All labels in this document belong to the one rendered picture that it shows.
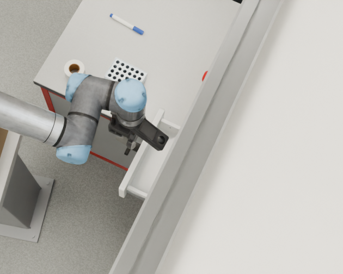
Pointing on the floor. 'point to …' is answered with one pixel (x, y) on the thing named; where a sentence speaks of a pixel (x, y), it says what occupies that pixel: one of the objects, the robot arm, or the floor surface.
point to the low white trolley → (139, 56)
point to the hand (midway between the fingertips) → (136, 141)
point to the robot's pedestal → (17, 195)
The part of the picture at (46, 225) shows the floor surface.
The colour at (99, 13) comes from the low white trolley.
